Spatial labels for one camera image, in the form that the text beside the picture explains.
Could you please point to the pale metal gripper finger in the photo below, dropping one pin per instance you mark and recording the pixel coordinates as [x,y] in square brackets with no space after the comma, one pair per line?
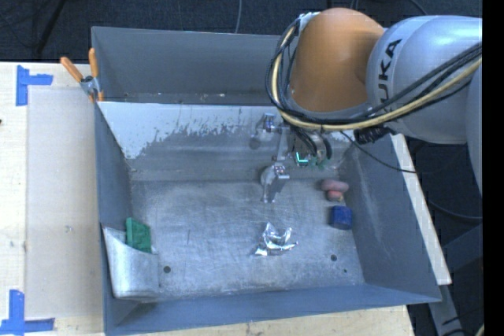
[275,179]
[267,124]

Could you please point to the pink and orange toy food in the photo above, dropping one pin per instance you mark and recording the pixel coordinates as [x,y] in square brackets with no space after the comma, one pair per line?
[334,187]

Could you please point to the crumpled silver foil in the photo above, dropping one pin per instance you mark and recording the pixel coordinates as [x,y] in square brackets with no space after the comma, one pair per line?
[275,240]

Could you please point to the grey metal bin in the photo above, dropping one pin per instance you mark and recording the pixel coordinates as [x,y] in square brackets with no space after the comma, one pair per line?
[220,208]

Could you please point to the blue block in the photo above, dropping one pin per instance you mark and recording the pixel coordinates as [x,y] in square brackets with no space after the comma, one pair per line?
[341,217]

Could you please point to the dark green flat block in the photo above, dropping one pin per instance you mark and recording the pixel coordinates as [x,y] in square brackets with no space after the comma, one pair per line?
[138,235]

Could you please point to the black cylinder on white bracket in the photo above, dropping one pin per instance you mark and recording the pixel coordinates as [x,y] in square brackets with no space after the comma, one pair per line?
[368,134]

